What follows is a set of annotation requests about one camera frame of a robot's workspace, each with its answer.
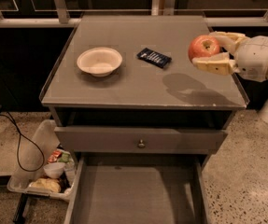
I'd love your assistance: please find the green snack packet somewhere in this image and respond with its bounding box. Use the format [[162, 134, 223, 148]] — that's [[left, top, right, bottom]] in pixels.
[[58, 153, 70, 163]]

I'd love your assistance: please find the grey drawer cabinet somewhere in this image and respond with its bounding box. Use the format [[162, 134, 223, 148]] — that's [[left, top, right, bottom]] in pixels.
[[38, 14, 250, 170]]

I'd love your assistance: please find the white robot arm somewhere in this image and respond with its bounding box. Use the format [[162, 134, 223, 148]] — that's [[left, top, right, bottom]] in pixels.
[[188, 32, 268, 82]]

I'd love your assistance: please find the small white bowl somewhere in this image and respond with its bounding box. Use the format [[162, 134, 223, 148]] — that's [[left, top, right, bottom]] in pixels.
[[43, 162, 65, 179]]

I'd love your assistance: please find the grey open middle drawer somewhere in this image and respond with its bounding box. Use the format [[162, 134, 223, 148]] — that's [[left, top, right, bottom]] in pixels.
[[63, 154, 211, 224]]

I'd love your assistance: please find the metal railing frame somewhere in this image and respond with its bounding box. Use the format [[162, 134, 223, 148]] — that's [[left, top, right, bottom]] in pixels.
[[0, 0, 268, 27]]

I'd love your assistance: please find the grey top drawer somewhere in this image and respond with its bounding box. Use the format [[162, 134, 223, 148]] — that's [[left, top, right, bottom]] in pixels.
[[55, 126, 227, 154]]

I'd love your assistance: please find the black cable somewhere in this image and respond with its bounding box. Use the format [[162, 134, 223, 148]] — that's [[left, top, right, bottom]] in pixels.
[[0, 110, 46, 173]]

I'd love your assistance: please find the yellow chip bag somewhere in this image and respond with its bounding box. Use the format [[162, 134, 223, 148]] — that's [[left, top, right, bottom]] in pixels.
[[30, 178, 61, 193]]

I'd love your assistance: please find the dark blue snack packet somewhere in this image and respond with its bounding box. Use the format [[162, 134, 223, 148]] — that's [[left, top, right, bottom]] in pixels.
[[136, 48, 172, 69]]

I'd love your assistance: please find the round metal drawer knob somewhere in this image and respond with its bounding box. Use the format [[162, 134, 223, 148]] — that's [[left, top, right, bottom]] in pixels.
[[137, 139, 146, 148]]

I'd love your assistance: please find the white paper bowl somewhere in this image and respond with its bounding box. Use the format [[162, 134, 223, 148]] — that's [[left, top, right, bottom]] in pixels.
[[77, 48, 122, 77]]

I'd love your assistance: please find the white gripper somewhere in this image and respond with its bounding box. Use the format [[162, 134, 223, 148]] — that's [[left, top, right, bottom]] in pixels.
[[191, 32, 268, 82]]

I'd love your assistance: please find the red snack packet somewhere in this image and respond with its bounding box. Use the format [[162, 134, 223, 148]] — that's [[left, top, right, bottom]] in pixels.
[[47, 150, 62, 163]]

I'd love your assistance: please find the clear plastic storage bin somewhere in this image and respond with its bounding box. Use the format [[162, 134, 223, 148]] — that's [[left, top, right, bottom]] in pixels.
[[7, 119, 77, 202]]

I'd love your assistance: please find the red apple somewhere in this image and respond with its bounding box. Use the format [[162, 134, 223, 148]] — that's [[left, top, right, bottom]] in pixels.
[[188, 35, 220, 61]]

